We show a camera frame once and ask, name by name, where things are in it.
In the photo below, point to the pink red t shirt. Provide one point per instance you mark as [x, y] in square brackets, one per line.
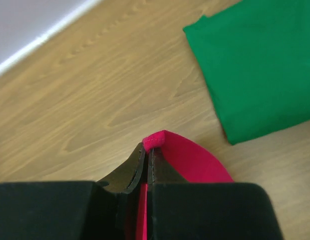
[192, 161]

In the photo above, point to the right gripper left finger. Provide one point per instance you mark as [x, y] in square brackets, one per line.
[127, 175]

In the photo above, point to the folded green t shirt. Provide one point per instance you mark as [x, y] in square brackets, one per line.
[255, 58]

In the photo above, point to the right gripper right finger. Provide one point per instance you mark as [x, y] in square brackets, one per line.
[160, 171]

